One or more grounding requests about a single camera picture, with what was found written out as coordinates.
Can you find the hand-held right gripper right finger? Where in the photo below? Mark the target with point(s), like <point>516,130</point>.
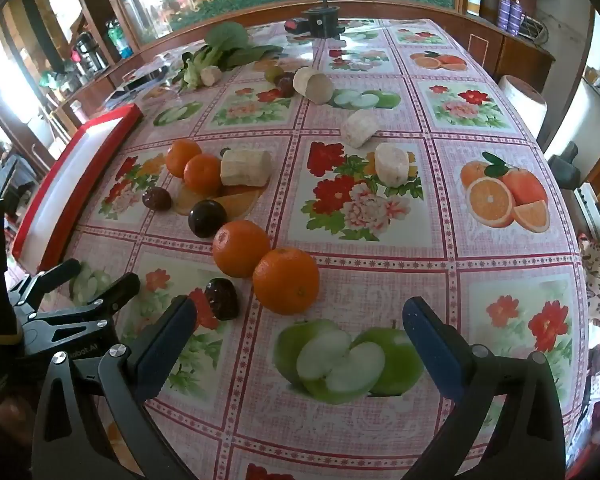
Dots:
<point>432,345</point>

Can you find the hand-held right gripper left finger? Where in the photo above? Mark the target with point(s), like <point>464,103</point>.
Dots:
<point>167,345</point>

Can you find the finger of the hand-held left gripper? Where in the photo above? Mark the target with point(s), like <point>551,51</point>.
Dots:
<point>115,296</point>
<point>55,276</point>

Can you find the dark purple passion fruit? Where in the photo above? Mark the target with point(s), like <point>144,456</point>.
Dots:
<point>156,199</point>
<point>207,217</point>
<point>221,299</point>

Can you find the red rimmed white tray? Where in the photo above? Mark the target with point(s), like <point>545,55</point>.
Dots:
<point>80,170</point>

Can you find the orange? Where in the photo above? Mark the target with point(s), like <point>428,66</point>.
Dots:
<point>286,281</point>
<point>182,156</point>
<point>203,175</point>
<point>240,248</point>

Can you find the pale peeled yam piece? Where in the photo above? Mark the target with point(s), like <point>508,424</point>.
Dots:
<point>312,86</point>
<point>245,167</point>
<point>392,164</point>
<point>360,129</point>

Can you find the small dark red fruit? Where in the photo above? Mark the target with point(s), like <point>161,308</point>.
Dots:
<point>285,86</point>

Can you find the small green fruit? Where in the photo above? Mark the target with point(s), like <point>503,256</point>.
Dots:
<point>271,73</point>

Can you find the person's left hand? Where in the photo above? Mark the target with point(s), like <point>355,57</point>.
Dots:
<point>5,415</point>

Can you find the black phone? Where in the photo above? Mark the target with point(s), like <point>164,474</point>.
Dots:
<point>141,84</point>

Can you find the small pale yam piece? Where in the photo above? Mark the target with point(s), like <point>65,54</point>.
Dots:
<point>211,76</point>

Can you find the green bottle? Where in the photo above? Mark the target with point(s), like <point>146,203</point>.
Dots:
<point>119,37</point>

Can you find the wooden shelf unit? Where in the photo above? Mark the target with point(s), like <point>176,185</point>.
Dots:
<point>25,20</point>

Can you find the white paper towel roll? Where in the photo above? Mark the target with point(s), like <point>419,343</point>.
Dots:
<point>522,102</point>

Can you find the green bok choy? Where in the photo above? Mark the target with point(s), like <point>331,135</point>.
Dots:
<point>225,40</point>

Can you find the wooden cabinet with painted glass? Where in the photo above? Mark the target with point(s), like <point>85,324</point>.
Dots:
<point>405,12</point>

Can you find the purple bottle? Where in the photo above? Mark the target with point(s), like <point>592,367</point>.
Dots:
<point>504,10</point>
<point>515,15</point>

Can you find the black round device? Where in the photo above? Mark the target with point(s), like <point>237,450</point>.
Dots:
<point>322,22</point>

